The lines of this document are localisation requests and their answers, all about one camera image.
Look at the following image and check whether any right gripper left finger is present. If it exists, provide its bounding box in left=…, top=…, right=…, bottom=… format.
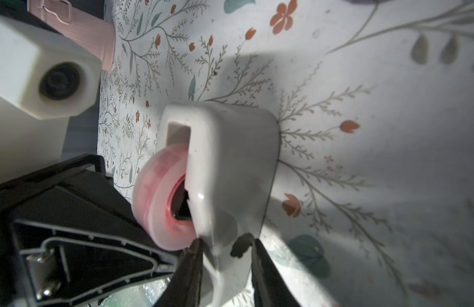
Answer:
left=154, top=239, right=204, bottom=307

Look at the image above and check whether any white tape dispenser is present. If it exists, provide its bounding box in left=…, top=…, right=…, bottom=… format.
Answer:
left=131, top=102, right=279, bottom=306

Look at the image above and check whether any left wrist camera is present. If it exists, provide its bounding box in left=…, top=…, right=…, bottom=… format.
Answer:
left=0, top=15, right=102, bottom=120

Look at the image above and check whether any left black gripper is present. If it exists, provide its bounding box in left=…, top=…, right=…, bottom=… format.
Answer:
left=0, top=155, right=179, bottom=306

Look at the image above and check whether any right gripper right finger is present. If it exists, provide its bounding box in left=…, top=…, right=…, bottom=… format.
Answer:
left=230, top=233, right=300, bottom=307

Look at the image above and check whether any pink marker cup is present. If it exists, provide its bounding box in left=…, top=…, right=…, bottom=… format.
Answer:
left=27, top=0, right=115, bottom=72

